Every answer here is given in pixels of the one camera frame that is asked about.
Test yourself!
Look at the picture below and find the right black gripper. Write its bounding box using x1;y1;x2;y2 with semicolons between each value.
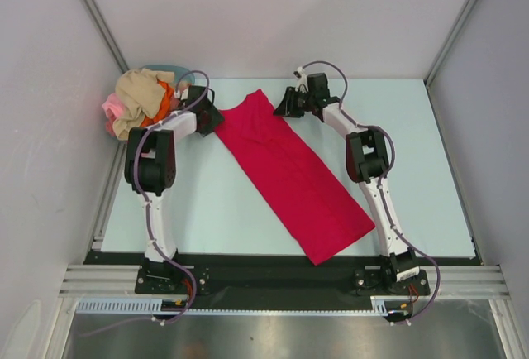
274;87;316;119

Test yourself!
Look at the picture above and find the magenta red t-shirt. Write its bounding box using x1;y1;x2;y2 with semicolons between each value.
216;90;374;266

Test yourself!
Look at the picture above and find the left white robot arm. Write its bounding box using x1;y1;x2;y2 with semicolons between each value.
124;85;224;294

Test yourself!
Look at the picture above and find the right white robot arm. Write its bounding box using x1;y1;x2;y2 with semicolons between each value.
274;67;427;295

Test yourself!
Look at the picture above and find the orange t-shirt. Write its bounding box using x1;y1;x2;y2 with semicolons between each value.
140;80;179;127

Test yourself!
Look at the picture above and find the blue plastic laundry basket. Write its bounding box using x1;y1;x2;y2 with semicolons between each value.
144;64;195;86

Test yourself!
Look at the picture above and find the beige t-shirt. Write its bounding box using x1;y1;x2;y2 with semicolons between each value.
115;68;174;136

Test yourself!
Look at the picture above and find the salmon pink t-shirt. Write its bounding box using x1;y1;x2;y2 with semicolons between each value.
105;118;128;141

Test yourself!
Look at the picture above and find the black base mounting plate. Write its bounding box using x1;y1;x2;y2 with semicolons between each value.
84;251;483;313

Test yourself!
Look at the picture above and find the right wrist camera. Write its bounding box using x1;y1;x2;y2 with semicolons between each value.
293;67;308;93

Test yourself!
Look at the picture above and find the left corner aluminium post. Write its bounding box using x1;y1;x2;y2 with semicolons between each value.
80;0;129;73

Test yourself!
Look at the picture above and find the corner aluminium post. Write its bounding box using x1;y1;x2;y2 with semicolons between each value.
423;0;479;90
80;0;129;73

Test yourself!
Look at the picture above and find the white slotted cable duct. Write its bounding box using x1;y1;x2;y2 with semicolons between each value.
75;297;411;318

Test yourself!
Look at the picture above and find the right corner aluminium post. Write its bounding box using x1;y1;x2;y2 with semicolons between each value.
423;0;479;90

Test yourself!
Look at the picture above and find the aluminium extrusion rail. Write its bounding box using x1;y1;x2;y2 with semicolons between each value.
59;265;510;299

